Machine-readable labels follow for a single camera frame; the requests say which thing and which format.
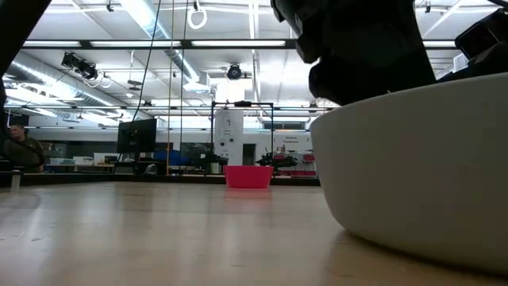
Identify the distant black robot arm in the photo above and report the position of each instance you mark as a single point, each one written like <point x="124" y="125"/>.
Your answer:
<point x="212" y="159"/>
<point x="278" y="160"/>

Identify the large white bowl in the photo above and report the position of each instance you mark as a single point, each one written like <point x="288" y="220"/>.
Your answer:
<point x="416" y="171"/>

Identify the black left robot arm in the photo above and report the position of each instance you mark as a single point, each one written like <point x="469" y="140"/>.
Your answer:
<point x="16" y="24"/>

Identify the silver ventilation duct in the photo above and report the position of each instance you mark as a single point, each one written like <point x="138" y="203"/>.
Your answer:
<point x="174" y="51"/>

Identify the black computer monitor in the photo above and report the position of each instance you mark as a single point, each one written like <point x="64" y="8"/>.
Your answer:
<point x="137" y="136"/>

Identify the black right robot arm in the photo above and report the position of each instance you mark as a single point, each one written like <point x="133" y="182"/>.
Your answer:
<point x="482" y="39"/>

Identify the small white post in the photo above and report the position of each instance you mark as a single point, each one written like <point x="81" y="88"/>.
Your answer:
<point x="15" y="180"/>

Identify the person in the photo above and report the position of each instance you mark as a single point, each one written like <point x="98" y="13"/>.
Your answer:
<point x="24" y="153"/>

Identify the red plastic bowl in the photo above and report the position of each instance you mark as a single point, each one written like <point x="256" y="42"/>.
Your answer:
<point x="248" y="176"/>

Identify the long ceiling light bar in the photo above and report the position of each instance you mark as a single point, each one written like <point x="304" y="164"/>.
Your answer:
<point x="158" y="43"/>

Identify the white building pillar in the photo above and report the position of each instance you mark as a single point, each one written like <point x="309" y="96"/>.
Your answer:
<point x="229" y="137"/>

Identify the black ceiling camera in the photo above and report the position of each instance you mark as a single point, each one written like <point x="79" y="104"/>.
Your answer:
<point x="234" y="72"/>

